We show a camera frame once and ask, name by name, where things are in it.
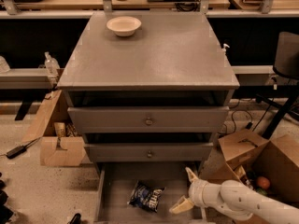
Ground blue chip bag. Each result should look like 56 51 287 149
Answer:
128 181 164 213

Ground grey drawer cabinet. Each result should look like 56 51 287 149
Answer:
56 10 240 173

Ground clear plastic bottle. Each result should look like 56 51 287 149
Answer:
45 52 60 76

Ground white pump dispenser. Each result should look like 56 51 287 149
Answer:
222 43 230 54

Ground grey middle drawer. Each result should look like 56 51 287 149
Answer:
85 143 213 162

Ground cardboard box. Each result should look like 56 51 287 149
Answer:
206 130 299 207
22 91 89 167

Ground grey open bottom drawer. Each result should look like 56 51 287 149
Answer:
94 161 214 224

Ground right cardboard box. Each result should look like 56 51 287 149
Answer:
206 130 299 207

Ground grey top drawer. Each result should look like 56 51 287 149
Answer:
68 107 228 133

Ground white bowl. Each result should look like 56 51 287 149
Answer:
107 16 142 37

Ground black chair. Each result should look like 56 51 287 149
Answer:
256 32 299 139

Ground wooden workbench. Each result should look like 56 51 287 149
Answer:
14 0 299 12

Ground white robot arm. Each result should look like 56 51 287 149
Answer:
169 167 299 224

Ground left cardboard box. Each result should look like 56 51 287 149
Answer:
22 91 89 167

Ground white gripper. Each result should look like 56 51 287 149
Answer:
169 167 224 215

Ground red apple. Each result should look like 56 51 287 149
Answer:
256 176 270 189

